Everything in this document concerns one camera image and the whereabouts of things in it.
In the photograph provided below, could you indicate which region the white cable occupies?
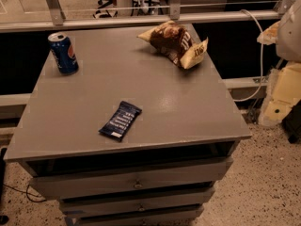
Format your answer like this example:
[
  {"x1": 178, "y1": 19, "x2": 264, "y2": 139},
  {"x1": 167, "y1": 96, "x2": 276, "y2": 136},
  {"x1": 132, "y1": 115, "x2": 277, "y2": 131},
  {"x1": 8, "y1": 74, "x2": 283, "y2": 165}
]
[{"x1": 233, "y1": 8, "x2": 266, "y2": 103}]

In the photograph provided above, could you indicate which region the middle grey drawer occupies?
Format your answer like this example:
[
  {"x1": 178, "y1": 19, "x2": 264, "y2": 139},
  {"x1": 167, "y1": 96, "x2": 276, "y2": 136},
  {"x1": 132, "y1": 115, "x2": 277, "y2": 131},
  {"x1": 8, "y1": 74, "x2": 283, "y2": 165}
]
[{"x1": 59, "y1": 185, "x2": 214, "y2": 218}]

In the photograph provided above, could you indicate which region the grey drawer cabinet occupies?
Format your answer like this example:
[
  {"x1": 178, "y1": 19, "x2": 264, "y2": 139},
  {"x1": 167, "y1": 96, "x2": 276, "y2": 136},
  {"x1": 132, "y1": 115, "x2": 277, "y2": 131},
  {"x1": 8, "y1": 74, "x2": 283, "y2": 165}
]
[{"x1": 6, "y1": 27, "x2": 250, "y2": 226}]

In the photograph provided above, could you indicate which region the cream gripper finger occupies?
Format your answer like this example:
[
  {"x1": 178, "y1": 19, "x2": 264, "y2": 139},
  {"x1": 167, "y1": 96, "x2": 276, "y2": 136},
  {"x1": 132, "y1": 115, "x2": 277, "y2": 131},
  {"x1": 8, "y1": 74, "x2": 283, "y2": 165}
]
[{"x1": 257, "y1": 22, "x2": 279, "y2": 45}]

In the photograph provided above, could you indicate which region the grey drawer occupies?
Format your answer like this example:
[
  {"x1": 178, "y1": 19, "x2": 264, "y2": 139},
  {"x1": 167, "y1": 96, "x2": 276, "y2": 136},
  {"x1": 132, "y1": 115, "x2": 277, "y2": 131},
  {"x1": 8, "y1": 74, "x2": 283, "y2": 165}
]
[
  {"x1": 59, "y1": 185, "x2": 214, "y2": 218},
  {"x1": 30, "y1": 156, "x2": 233, "y2": 200},
  {"x1": 65, "y1": 204, "x2": 204, "y2": 226}
]

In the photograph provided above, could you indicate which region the metal railing frame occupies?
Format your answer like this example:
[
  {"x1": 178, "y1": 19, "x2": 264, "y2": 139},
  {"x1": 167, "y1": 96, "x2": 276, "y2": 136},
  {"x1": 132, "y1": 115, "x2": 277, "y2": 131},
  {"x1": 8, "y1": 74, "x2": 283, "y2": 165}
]
[{"x1": 0, "y1": 0, "x2": 301, "y2": 121}]

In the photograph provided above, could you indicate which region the top grey drawer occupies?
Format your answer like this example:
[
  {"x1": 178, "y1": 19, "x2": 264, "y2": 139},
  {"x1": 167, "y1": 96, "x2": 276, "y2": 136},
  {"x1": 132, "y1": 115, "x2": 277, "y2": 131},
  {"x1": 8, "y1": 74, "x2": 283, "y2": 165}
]
[{"x1": 30, "y1": 156, "x2": 233, "y2": 200}]

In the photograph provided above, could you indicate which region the bottom grey drawer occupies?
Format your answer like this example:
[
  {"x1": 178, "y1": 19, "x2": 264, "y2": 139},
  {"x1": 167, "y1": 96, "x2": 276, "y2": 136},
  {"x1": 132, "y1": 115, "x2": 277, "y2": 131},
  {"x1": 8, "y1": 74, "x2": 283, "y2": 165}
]
[{"x1": 65, "y1": 204, "x2": 204, "y2": 226}]

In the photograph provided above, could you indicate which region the blue pepsi soda can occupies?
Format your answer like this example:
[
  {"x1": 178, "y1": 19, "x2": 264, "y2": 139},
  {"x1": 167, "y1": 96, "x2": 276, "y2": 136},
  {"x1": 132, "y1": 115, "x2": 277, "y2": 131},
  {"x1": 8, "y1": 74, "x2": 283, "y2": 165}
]
[{"x1": 48, "y1": 32, "x2": 79, "y2": 74}]

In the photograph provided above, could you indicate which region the brown chip bag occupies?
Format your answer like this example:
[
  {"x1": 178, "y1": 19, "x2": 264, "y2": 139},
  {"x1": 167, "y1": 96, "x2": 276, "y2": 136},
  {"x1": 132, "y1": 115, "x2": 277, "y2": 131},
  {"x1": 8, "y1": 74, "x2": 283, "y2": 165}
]
[{"x1": 138, "y1": 21, "x2": 208, "y2": 70}]

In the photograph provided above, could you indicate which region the black floor cable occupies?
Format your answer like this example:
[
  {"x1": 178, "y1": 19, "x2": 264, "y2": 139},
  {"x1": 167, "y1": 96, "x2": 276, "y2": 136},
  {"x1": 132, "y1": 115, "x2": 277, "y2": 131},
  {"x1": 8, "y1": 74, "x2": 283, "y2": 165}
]
[{"x1": 3, "y1": 183, "x2": 48, "y2": 203}]

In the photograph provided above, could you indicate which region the dark blue snack bar wrapper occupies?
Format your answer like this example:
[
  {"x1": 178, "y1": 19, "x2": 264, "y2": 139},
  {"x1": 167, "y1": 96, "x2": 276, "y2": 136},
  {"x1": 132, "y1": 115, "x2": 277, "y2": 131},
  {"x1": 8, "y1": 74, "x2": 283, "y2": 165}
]
[{"x1": 99, "y1": 101, "x2": 142, "y2": 141}]

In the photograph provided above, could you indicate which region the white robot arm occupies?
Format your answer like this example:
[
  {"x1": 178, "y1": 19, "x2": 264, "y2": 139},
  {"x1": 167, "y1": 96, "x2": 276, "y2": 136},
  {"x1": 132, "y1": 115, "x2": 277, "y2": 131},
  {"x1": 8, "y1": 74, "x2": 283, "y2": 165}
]
[{"x1": 257, "y1": 0, "x2": 301, "y2": 62}]

